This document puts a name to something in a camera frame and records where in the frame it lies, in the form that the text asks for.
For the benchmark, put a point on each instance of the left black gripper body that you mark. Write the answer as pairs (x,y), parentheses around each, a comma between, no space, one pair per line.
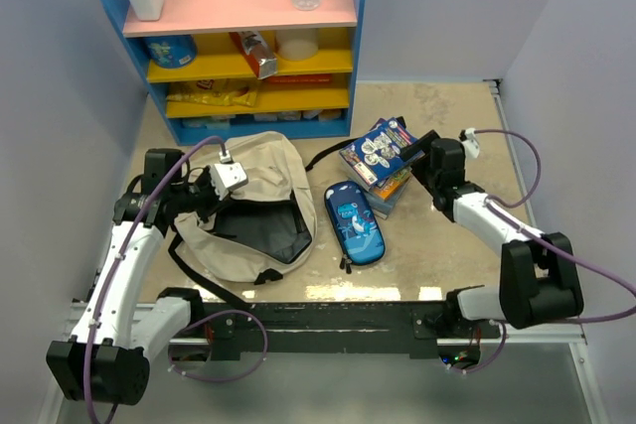
(199,197)

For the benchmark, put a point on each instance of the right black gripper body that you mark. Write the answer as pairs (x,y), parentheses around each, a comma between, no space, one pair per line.
(431,182)

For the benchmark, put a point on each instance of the blue comic book top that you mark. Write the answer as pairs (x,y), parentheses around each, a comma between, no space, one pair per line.
(374,157)

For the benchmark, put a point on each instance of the beige canvas backpack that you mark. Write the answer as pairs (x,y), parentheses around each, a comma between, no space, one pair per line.
(269,228)

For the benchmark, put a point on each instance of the blue dinosaur pencil case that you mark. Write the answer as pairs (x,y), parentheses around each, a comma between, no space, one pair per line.
(355,225)

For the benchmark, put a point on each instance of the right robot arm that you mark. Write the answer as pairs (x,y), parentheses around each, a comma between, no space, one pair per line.
(538,284)

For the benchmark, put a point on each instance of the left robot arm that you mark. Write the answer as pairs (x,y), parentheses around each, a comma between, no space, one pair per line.
(108,354)

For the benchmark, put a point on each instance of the yellow chips bag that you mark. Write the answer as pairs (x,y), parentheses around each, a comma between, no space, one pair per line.
(216,92)

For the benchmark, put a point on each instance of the orange green book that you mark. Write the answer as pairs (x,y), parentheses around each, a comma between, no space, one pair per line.
(386,188)

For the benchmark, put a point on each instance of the grey blue bottom book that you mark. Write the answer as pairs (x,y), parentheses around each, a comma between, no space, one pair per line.
(383,208)

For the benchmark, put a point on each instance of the white packets bottom shelf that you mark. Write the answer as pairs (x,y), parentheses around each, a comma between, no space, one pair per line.
(225,121)

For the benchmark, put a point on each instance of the blue shelf unit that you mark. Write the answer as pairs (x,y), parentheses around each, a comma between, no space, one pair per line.
(210,22)

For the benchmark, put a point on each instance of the blue snack cup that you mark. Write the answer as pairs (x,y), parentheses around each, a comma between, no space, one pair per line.
(171,52)

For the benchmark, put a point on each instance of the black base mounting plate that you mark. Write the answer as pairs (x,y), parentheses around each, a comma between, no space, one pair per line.
(416,329)

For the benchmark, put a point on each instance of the red silver snack packet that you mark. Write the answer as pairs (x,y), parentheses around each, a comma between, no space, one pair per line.
(257,53)

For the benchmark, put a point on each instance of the white cylindrical container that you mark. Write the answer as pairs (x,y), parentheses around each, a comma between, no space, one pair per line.
(297,44)

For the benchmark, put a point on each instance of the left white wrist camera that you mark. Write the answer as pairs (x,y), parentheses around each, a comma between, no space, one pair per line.
(227,175)

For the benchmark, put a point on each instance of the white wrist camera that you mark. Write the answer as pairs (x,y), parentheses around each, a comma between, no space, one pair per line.
(470,144)
(227,175)

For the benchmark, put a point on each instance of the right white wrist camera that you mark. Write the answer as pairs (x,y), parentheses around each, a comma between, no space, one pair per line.
(470,144)

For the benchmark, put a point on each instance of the aluminium frame rail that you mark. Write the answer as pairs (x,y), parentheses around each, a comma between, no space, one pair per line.
(156,324)

